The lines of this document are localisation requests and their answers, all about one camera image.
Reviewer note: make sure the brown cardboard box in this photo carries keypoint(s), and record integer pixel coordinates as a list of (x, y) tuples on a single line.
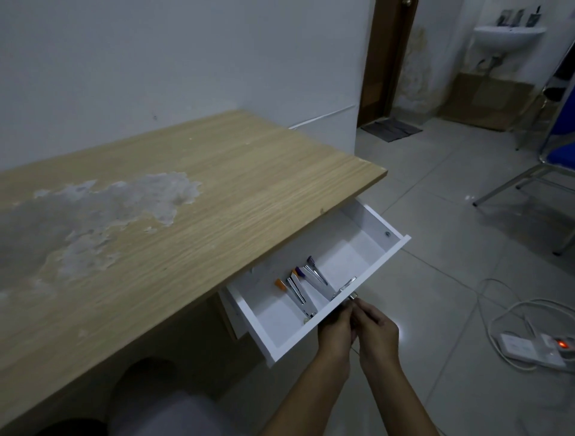
[(489, 101)]

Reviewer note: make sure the small grey packet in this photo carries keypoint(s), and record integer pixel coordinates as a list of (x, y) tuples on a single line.
[(503, 19), (519, 18)]

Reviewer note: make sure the person's right fingers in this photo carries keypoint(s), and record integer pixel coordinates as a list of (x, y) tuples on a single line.
[(362, 316)]

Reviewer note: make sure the person's left fingers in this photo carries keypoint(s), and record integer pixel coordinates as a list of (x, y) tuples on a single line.
[(348, 321)]

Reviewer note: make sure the grey door mat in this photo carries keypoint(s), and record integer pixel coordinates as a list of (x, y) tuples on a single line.
[(391, 129)]

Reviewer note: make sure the person's right forearm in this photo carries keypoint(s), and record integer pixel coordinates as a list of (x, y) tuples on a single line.
[(400, 404)]

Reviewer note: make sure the purple tipped silver stapler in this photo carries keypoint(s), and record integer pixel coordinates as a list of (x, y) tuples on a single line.
[(302, 277)]

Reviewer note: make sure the person's left hand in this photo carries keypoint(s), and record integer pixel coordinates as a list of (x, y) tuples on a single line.
[(336, 332)]

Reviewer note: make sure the orange tipped silver stapler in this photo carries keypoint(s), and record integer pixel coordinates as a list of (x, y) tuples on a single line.
[(296, 294)]

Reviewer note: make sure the brown wooden door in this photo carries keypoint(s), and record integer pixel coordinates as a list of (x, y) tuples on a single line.
[(382, 63)]

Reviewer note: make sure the sink drain pipe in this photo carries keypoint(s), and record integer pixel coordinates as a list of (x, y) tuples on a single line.
[(492, 62)]

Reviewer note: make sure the person's left forearm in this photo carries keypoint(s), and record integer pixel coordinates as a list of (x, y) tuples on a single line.
[(305, 395)]

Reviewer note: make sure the white desk drawer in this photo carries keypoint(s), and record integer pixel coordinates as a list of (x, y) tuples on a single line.
[(355, 242)]

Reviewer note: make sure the dark blue tipped silver stapler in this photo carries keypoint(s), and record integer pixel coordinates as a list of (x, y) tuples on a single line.
[(318, 275)]

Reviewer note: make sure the white wall sink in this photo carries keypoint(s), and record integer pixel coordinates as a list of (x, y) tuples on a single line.
[(510, 38)]

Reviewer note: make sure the white power strip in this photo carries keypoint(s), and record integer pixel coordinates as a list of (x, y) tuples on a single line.
[(530, 349)]

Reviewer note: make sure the dark toothbrush cup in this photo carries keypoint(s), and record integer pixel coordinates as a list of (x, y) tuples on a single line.
[(534, 19)]

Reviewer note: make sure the blue metal frame chair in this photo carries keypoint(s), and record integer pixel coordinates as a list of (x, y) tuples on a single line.
[(559, 134)]

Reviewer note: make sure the person's right hand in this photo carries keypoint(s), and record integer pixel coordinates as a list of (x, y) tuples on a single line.
[(379, 337)]

